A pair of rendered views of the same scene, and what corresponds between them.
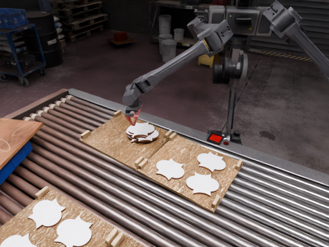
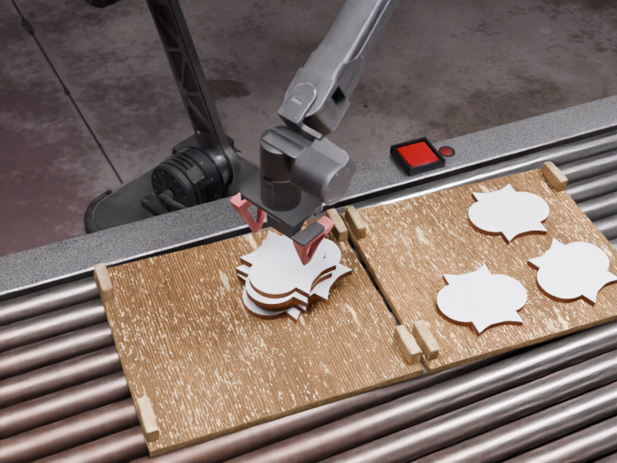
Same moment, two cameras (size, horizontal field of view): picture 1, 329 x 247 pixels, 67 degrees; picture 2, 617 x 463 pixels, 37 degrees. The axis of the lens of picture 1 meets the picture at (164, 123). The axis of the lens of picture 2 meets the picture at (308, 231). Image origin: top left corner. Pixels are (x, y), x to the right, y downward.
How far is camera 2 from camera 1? 1.13 m
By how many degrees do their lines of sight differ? 45
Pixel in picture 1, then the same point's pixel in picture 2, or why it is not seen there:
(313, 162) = (374, 96)
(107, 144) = (252, 385)
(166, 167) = (472, 301)
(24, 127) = not seen: outside the picture
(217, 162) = (522, 205)
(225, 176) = (570, 220)
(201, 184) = (576, 273)
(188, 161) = (475, 251)
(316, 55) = not seen: outside the picture
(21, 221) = not seen: outside the picture
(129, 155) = (352, 356)
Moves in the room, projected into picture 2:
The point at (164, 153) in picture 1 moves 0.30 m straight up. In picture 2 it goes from (403, 277) to (429, 129)
